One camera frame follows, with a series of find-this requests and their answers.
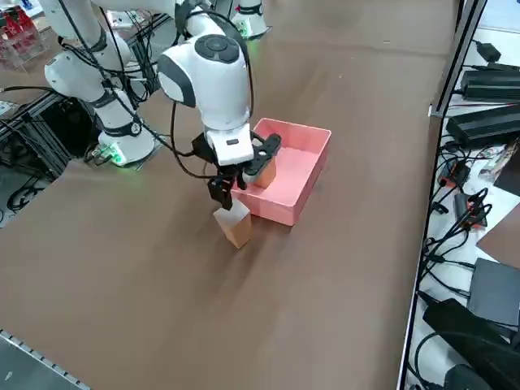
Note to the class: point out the silver perforated edge rail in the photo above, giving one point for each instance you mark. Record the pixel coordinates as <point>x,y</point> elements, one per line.
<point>24,348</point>

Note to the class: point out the pink plastic tray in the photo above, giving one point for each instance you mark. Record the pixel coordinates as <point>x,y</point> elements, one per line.
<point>300,178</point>

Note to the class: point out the aluminium camera post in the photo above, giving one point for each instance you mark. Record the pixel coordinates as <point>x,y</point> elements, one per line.
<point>459,53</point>

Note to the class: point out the orange black adapter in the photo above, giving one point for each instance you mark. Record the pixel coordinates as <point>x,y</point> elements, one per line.
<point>461,205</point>
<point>457,172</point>

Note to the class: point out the aluminium profile frame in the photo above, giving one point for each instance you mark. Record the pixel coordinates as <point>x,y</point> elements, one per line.
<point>53,160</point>

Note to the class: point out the clear acrylic box red contents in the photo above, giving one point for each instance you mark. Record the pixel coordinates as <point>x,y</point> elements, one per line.
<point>20,44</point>

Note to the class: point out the steel arm base plate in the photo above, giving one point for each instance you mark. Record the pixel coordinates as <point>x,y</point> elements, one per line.
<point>161,140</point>

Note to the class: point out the white post bracket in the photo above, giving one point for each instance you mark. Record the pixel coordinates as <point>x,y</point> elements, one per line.
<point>436,111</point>

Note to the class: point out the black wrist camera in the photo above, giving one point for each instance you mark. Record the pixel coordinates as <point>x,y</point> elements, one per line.
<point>270,146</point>

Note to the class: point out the small black power adapter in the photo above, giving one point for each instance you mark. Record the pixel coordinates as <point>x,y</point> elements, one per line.
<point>489,50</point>

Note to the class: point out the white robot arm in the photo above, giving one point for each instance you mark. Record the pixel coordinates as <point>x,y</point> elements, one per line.
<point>211,89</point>
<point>254,22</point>

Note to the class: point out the grey flat box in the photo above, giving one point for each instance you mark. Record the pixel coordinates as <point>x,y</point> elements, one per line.
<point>495,292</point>

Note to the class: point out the printed plastic packet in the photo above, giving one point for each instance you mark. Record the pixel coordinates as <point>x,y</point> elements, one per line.
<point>493,160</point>

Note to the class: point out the kraft paper carton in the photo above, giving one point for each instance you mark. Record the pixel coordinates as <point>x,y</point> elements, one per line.
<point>268,176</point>
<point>239,231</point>

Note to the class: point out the long black power brick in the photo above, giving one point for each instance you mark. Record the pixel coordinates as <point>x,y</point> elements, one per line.
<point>483,126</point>
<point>491,83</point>

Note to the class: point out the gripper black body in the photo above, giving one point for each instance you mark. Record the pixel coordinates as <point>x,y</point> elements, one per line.
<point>229,172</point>

